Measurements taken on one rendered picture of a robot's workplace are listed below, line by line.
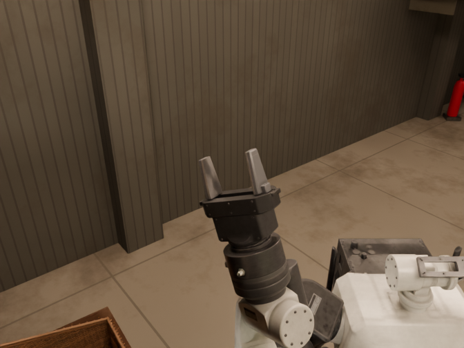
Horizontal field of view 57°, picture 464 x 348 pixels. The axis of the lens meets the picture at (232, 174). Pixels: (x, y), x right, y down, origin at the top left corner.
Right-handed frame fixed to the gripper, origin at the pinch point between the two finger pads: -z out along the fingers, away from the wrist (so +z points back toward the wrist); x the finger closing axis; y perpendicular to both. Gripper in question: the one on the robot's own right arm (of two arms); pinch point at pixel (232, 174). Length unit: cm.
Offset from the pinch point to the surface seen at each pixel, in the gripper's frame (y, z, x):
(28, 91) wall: -98, -41, -190
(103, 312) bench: -53, 66, -124
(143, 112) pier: -153, -12, -162
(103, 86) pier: -127, -33, -162
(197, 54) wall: -206, -41, -146
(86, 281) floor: -108, 84, -215
